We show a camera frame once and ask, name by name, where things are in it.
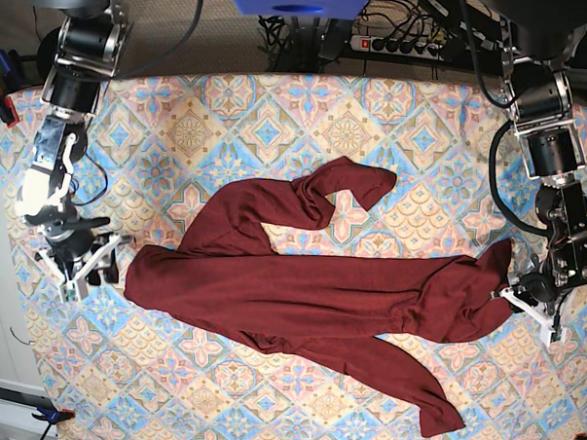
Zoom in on patterned tile tablecloth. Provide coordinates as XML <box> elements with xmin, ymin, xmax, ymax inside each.
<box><xmin>0</xmin><ymin>74</ymin><xmax>587</xmax><ymax>440</ymax></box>

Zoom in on blue orange clamp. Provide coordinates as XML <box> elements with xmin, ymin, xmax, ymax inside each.
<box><xmin>0</xmin><ymin>400</ymin><xmax>76</xmax><ymax>440</ymax></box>
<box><xmin>0</xmin><ymin>49</ymin><xmax>23</xmax><ymax>128</ymax></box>

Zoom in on blue orange clamp upper left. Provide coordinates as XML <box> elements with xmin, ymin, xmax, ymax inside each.
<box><xmin>0</xmin><ymin>49</ymin><xmax>23</xmax><ymax>128</ymax></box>

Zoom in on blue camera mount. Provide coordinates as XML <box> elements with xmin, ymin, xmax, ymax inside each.
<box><xmin>232</xmin><ymin>0</ymin><xmax>368</xmax><ymax>19</ymax></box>

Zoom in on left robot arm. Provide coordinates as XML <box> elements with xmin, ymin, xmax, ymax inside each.
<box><xmin>480</xmin><ymin>0</ymin><xmax>587</xmax><ymax>304</ymax></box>

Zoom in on white power strip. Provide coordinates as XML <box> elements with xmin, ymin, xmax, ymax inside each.
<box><xmin>349</xmin><ymin>35</ymin><xmax>442</xmax><ymax>60</ymax></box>

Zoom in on dark red t-shirt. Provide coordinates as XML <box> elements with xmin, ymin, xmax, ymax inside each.
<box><xmin>125</xmin><ymin>157</ymin><xmax>512</xmax><ymax>437</ymax></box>

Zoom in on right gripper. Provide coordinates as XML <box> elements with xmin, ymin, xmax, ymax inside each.
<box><xmin>43</xmin><ymin>216</ymin><xmax>122</xmax><ymax>285</ymax></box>

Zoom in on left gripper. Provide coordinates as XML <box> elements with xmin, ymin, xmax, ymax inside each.
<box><xmin>490</xmin><ymin>272</ymin><xmax>571</xmax><ymax>312</ymax></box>

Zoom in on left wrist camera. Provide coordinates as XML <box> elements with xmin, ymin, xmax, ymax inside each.
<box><xmin>539</xmin><ymin>325</ymin><xmax>569</xmax><ymax>348</ymax></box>

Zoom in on blue orange clamp lower left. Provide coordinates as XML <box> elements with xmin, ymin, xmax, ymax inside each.
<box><xmin>0</xmin><ymin>400</ymin><xmax>76</xmax><ymax>440</ymax></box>

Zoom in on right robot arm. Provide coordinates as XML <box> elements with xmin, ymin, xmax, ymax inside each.
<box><xmin>15</xmin><ymin>0</ymin><xmax>129</xmax><ymax>288</ymax></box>

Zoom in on black round stool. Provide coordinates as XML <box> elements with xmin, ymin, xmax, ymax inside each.
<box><xmin>36</xmin><ymin>26</ymin><xmax>61</xmax><ymax>83</ymax></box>

